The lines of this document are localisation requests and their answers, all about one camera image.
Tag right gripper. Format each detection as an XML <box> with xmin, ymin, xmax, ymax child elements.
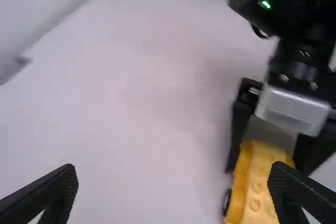
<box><xmin>224</xmin><ymin>77</ymin><xmax>299</xmax><ymax>175</ymax></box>

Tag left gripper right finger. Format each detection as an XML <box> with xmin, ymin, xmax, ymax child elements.
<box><xmin>267</xmin><ymin>161</ymin><xmax>336</xmax><ymax>224</ymax></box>

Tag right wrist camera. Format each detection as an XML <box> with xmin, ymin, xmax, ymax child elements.
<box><xmin>254</xmin><ymin>84</ymin><xmax>331</xmax><ymax>137</ymax></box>

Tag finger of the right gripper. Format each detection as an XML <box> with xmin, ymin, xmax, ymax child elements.
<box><xmin>295</xmin><ymin>118</ymin><xmax>336</xmax><ymax>176</ymax></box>

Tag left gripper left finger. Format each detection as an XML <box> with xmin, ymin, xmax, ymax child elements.
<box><xmin>0</xmin><ymin>163</ymin><xmax>79</xmax><ymax>224</ymax></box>

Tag yellow toy car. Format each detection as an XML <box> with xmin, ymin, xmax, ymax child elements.
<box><xmin>222</xmin><ymin>139</ymin><xmax>297</xmax><ymax>224</ymax></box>

